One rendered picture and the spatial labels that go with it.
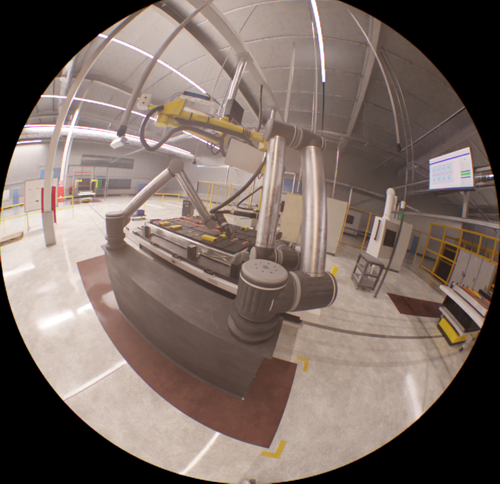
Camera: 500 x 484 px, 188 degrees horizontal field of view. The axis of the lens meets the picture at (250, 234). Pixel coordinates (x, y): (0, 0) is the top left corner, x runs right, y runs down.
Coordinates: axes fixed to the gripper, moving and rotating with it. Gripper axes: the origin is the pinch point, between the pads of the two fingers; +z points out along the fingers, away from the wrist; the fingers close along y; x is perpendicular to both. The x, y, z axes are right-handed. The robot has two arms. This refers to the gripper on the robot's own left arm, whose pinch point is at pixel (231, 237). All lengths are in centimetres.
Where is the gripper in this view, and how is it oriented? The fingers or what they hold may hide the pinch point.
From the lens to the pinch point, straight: 177.5
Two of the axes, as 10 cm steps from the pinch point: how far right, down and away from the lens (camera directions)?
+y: 5.6, -1.1, 8.2
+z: 5.2, 8.2, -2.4
